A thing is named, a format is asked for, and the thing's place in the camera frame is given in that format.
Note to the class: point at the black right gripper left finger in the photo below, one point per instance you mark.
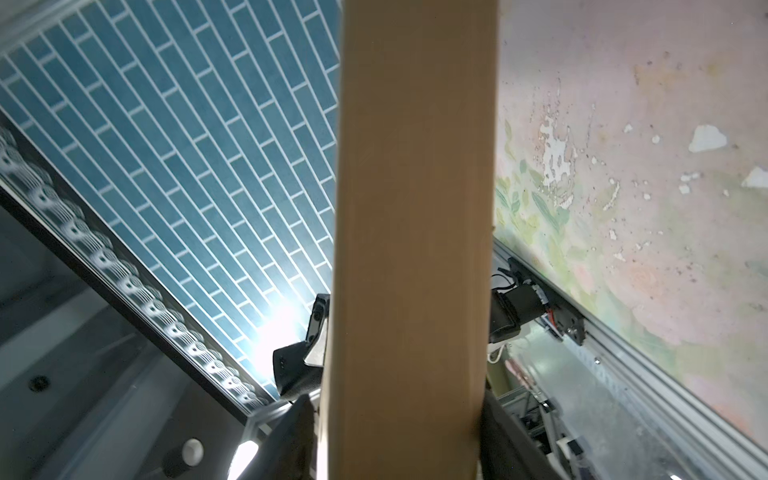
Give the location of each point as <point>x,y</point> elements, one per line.
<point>279,441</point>

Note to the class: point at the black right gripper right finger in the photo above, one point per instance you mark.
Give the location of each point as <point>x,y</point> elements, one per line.
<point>506,449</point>

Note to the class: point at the brown cardboard box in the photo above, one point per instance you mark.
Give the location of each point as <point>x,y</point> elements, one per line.
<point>405,366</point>

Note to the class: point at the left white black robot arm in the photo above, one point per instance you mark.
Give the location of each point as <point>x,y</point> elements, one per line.
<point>298,368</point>

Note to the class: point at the LED light strip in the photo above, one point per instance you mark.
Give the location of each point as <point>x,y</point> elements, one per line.
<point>63,225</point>

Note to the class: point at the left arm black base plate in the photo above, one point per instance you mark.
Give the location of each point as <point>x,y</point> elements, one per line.
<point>527,298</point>

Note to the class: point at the aluminium front rail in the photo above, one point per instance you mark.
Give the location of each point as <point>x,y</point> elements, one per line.
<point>603,410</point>

